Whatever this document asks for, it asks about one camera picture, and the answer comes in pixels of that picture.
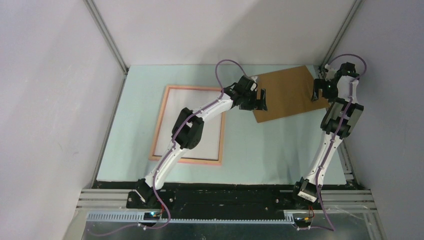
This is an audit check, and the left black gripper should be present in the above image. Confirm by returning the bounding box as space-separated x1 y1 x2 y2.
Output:
240 88 267 112

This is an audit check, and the brown cardboard backing board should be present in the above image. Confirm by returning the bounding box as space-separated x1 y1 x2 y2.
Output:
253 65 330 123

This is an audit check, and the orange wooden picture frame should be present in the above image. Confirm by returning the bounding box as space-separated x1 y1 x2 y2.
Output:
148 84 227 167

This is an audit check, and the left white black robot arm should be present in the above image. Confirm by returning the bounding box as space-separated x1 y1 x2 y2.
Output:
134 75 268 208

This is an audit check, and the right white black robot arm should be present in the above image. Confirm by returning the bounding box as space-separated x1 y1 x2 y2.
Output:
290 62 364 209

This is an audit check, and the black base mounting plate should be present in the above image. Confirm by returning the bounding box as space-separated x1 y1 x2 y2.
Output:
126 188 309 220

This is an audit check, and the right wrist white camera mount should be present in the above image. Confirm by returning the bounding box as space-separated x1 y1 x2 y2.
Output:
324 63 337 82

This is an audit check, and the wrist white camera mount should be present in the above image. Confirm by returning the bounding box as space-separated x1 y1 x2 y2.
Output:
250 76 259 92
324 63 337 82

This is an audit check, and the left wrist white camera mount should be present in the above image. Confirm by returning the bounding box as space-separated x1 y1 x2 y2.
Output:
250 76 259 92

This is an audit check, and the right aluminium corner post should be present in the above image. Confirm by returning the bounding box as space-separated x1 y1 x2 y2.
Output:
318 0 364 70

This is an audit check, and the aluminium corner post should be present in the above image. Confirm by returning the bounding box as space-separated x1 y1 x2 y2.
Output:
318 0 364 70
83 0 129 75

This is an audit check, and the aluminium front rail frame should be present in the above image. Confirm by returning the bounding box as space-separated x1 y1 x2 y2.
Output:
65 182 387 240

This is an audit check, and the left aluminium corner post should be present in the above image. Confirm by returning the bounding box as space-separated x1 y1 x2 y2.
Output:
83 0 129 75

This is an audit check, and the grey slotted cable duct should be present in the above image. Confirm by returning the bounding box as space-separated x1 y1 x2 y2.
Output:
86 211 295 225

